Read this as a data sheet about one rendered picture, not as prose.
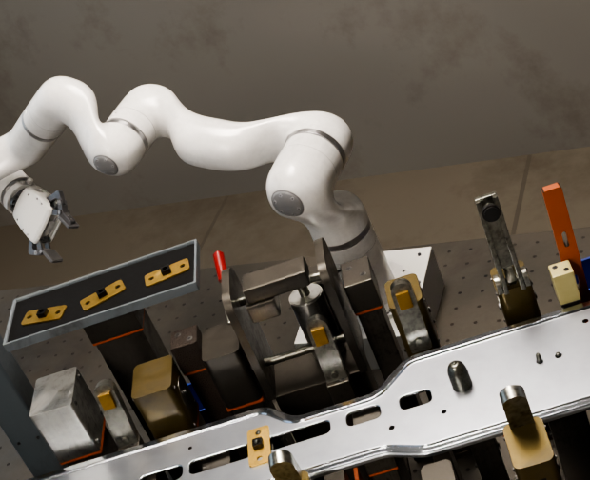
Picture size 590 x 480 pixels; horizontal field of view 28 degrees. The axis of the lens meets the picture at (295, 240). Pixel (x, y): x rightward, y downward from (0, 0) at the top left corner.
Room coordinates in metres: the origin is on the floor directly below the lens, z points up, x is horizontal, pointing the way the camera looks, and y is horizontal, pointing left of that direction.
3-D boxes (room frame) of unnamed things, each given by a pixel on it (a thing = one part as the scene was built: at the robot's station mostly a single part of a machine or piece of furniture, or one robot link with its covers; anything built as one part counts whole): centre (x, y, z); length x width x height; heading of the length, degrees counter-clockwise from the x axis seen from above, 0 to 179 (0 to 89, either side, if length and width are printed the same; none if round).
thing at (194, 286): (1.84, 0.36, 1.16); 0.37 x 0.14 x 0.02; 81
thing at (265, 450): (1.48, 0.18, 1.01); 0.08 x 0.04 x 0.01; 172
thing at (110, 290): (1.83, 0.36, 1.17); 0.08 x 0.04 x 0.01; 100
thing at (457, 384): (1.42, -0.15, 1.02); 0.03 x 0.03 x 0.07
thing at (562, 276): (1.51, -0.38, 0.88); 0.04 x 0.04 x 0.37; 81
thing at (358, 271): (1.65, -0.07, 0.91); 0.07 x 0.05 x 0.42; 171
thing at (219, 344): (1.69, 0.18, 0.89); 0.12 x 0.07 x 0.38; 171
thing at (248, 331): (1.66, 0.05, 0.94); 0.18 x 0.13 x 0.49; 81
